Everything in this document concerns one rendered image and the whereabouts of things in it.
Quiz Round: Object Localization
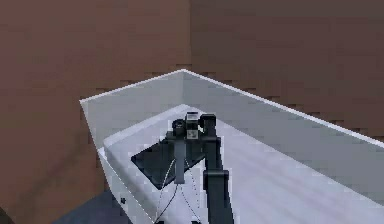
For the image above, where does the white bed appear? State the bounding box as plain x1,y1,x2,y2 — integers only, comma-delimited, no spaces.
79,68,384,224

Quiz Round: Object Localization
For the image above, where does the black laptop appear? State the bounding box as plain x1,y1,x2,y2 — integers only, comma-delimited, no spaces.
130,131,206,191

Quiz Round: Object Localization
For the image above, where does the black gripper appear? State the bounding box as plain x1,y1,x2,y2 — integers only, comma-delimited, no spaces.
153,118,204,224

